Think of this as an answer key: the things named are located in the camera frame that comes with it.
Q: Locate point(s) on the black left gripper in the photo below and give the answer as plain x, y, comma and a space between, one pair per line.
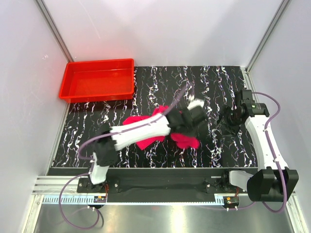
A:
192, 131

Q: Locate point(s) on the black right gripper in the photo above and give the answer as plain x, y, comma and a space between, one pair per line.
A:
230, 130

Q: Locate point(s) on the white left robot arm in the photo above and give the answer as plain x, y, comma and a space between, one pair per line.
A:
140, 130

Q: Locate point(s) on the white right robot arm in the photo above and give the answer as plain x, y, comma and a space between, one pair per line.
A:
274, 181

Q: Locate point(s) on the black marbled table mat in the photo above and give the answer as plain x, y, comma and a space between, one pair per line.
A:
157, 87

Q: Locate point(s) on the right orange connector board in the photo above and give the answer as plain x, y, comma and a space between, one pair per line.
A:
232, 200

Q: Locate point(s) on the orange connector board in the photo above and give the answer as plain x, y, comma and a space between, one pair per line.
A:
232, 200
99, 199

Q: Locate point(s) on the red plastic bin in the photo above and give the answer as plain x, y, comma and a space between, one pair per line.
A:
102, 80

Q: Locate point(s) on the left orange connector board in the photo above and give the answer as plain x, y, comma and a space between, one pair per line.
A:
99, 199

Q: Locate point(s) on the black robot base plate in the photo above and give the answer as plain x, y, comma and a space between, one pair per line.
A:
189, 175

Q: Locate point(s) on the white slotted cable duct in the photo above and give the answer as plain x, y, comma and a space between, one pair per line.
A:
111, 200

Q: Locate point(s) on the aluminium frame rail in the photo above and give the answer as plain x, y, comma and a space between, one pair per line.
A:
54, 184

